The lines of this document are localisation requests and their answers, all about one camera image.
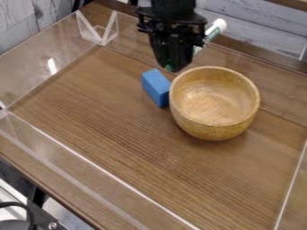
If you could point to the black table leg bracket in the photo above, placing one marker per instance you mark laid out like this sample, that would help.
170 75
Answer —
45 220

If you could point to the blue foam block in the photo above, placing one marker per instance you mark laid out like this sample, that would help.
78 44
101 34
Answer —
157 85

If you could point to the clear acrylic tray walls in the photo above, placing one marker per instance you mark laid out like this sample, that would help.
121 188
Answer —
86 135

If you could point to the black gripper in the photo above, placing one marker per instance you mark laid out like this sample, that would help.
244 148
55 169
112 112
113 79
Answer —
173 18

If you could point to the green white marker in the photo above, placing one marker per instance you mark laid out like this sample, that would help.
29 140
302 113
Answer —
212 33

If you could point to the brown wooden bowl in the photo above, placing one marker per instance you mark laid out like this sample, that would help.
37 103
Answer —
214 102

